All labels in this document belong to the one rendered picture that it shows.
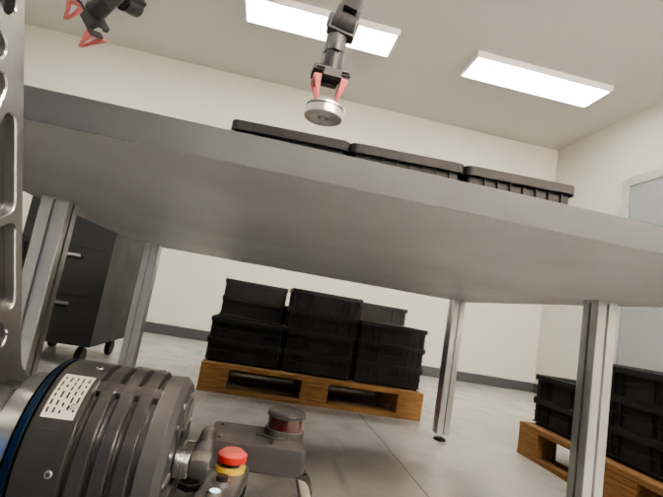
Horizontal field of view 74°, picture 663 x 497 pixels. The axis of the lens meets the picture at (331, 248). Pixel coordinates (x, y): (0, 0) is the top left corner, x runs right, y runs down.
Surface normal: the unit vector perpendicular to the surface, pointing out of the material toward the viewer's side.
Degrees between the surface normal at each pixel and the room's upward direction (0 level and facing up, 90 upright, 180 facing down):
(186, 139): 90
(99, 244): 90
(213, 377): 90
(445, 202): 90
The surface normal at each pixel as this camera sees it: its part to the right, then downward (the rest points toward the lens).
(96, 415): 0.22, -0.68
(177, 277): 0.15, -0.11
